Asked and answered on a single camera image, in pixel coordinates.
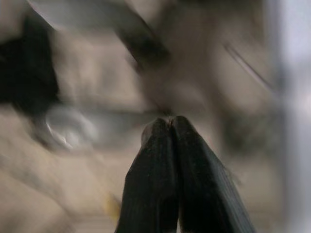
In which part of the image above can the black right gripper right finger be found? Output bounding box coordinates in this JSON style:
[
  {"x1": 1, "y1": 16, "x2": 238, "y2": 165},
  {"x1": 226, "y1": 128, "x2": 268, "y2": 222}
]
[{"x1": 172, "y1": 115, "x2": 256, "y2": 233}]

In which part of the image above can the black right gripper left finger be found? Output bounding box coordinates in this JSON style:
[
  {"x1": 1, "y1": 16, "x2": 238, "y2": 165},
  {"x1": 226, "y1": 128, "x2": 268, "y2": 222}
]
[{"x1": 121, "y1": 117, "x2": 180, "y2": 233}]

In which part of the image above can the silver key ring with keys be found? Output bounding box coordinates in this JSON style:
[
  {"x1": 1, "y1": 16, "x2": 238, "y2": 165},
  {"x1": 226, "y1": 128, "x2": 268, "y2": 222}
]
[{"x1": 36, "y1": 106, "x2": 175, "y2": 152}]

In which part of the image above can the silver rod with dark end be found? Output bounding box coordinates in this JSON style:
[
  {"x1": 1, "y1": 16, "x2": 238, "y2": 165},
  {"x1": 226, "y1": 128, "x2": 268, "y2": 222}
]
[{"x1": 26, "y1": 0, "x2": 172, "y2": 72}]

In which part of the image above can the black blurred object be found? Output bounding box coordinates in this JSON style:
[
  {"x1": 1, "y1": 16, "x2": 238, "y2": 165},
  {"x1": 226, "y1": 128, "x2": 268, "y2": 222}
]
[{"x1": 0, "y1": 14, "x2": 62, "y2": 116}]

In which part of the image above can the thin dark wire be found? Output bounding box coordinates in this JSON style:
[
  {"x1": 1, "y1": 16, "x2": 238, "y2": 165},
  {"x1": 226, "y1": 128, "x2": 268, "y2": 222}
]
[{"x1": 224, "y1": 43, "x2": 276, "y2": 88}]

